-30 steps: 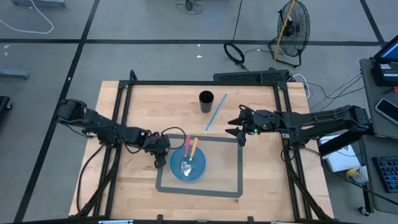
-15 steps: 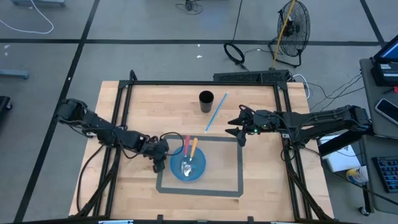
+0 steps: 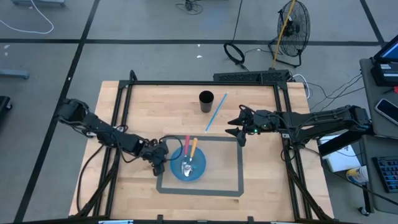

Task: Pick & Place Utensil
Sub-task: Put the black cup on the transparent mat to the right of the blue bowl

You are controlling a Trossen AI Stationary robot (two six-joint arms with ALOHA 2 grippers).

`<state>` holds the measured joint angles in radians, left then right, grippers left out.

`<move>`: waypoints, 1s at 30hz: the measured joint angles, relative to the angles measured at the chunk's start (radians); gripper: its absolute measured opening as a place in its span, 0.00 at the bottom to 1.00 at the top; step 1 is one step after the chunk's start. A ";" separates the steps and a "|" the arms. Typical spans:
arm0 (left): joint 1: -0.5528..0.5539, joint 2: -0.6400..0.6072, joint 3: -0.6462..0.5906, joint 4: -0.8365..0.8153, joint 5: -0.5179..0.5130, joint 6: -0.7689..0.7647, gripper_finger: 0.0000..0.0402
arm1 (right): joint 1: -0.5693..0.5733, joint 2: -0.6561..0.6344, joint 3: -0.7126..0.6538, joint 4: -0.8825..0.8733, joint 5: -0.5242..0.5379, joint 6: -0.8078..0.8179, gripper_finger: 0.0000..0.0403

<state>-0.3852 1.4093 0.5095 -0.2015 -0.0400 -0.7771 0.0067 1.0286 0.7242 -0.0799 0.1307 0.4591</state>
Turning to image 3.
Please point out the black floor fan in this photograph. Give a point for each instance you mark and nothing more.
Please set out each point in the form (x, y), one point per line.
(293, 29)

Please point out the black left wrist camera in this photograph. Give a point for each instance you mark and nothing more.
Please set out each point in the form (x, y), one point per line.
(159, 170)

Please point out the white wipes canister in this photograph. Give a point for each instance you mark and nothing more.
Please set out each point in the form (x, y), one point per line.
(357, 175)

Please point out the grey bar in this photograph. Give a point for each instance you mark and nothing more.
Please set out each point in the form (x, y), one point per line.
(14, 74)

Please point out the black caster wheel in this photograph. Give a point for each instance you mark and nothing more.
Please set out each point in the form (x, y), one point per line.
(363, 211)

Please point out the clear mat with grey border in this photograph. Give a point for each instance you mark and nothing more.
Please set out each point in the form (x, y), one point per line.
(217, 174)

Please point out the blue plastic bowl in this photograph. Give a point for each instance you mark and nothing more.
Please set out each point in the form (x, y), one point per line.
(199, 165)

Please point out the black keyboard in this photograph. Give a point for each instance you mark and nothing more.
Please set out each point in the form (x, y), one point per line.
(388, 172)

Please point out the blue straw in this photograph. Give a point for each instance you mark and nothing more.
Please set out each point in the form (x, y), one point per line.
(216, 112)

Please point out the grey desk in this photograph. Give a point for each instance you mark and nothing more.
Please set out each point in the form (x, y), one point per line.
(382, 202)
(370, 93)

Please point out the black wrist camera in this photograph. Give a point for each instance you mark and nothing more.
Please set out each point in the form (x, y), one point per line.
(242, 140)
(159, 170)

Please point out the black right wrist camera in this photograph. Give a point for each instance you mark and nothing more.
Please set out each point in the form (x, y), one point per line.
(242, 140)

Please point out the white box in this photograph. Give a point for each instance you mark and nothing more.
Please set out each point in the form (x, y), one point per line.
(340, 158)

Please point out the black smartphone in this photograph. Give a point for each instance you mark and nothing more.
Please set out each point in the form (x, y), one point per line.
(387, 110)

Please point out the black support beam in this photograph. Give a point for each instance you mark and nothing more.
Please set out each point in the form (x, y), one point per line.
(342, 141)

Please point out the black laptop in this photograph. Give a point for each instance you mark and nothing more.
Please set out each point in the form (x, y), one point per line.
(388, 51)

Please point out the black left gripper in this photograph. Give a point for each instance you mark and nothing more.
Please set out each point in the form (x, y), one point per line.
(155, 152)

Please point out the black metal table frame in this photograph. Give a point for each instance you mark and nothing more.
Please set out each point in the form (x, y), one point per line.
(202, 83)

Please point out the grey cart base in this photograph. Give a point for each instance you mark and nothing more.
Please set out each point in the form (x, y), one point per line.
(37, 2)

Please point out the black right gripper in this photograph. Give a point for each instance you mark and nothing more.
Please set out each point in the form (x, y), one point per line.
(264, 123)

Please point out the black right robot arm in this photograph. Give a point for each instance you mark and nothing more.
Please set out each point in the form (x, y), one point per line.
(326, 119)

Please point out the black desktop device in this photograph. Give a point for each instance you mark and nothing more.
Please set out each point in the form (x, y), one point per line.
(385, 73)

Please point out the black chair base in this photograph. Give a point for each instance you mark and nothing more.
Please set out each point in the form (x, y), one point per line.
(3, 107)

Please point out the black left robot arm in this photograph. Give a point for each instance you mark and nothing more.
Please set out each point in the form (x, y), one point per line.
(102, 130)

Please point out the black cup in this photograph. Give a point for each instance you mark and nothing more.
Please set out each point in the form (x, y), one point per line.
(206, 101)

